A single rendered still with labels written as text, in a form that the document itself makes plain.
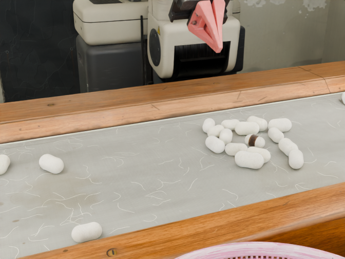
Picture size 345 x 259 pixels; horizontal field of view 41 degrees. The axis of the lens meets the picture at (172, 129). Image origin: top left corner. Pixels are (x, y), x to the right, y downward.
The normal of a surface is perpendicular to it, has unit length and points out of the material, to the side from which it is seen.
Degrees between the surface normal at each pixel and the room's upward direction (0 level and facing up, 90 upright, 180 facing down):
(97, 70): 90
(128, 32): 90
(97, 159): 0
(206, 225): 0
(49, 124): 45
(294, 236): 90
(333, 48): 90
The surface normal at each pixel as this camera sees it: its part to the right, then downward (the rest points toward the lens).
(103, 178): 0.00, -0.91
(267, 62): 0.33, 0.37
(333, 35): -0.94, 0.13
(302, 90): 0.25, -0.38
